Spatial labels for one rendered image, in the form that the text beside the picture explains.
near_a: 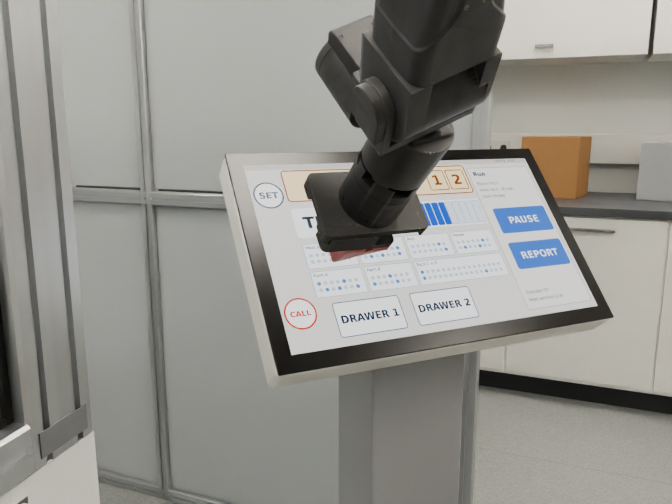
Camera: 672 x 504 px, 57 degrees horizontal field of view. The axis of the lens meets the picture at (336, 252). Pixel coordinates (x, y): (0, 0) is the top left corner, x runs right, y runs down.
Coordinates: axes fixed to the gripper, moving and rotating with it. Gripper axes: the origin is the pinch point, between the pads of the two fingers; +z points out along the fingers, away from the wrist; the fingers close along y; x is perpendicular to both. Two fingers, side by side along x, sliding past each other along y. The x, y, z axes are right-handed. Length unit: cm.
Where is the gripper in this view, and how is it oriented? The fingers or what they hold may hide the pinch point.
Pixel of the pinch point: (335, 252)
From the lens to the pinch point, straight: 61.9
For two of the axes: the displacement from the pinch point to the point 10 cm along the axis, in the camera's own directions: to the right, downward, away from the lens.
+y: -9.0, 0.9, -4.2
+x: 2.8, 8.6, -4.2
